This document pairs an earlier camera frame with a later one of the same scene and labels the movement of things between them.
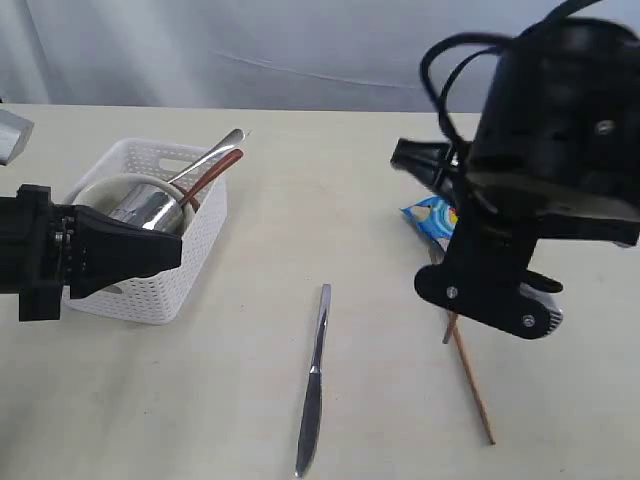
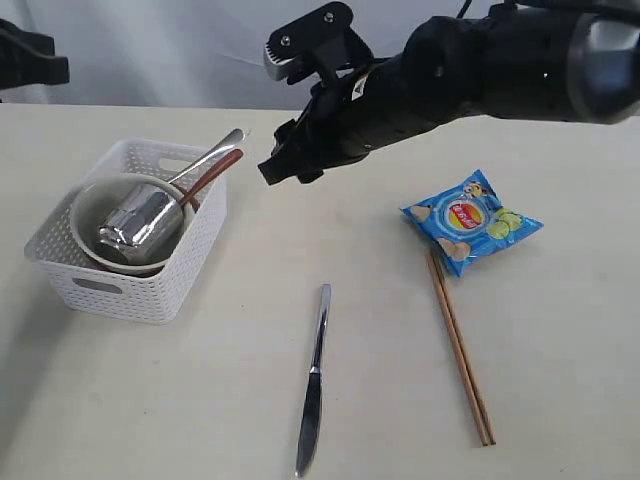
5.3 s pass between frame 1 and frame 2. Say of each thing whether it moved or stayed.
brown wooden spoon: stayed
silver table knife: stayed
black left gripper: moved
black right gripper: moved
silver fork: stayed
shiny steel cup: stayed
